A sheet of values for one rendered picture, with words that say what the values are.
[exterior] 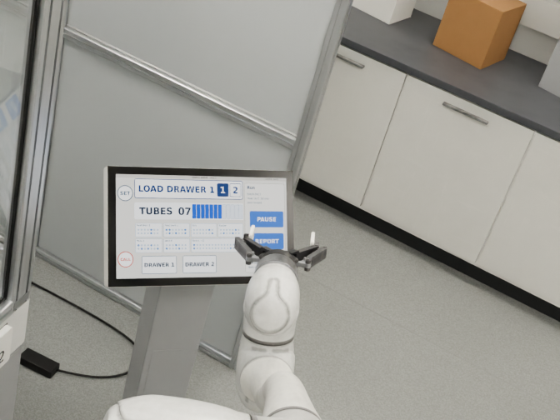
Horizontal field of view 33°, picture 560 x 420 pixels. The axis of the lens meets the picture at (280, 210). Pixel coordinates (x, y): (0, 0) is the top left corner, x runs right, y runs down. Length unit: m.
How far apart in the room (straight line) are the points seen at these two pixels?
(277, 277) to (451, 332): 2.55
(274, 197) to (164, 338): 0.53
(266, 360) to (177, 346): 1.01
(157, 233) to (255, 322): 0.77
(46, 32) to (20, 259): 0.58
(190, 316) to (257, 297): 0.99
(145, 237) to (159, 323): 0.35
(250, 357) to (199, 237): 0.74
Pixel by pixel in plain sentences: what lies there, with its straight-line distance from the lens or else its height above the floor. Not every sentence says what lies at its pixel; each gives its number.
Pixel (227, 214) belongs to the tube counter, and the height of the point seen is 1.11.
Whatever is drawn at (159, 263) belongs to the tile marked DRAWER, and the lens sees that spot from 2.47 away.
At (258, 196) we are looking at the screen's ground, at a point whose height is 1.14.
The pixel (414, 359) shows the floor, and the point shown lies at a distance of 4.05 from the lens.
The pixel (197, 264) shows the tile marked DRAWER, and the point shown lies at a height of 1.00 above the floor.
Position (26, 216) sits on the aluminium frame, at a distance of 2.19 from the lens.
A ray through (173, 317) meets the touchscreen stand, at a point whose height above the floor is 0.75.
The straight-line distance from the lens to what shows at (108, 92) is 3.48.
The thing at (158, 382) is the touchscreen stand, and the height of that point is 0.49.
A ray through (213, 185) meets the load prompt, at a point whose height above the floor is 1.16.
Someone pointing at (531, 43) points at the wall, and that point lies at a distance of 4.86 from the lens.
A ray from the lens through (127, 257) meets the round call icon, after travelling 2.45.
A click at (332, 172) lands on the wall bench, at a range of 4.63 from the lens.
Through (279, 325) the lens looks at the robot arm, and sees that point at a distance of 1.75.
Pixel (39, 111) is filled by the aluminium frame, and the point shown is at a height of 1.50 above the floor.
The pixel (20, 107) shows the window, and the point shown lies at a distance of 2.00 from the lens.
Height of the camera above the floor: 2.51
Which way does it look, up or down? 33 degrees down
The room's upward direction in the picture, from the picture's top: 17 degrees clockwise
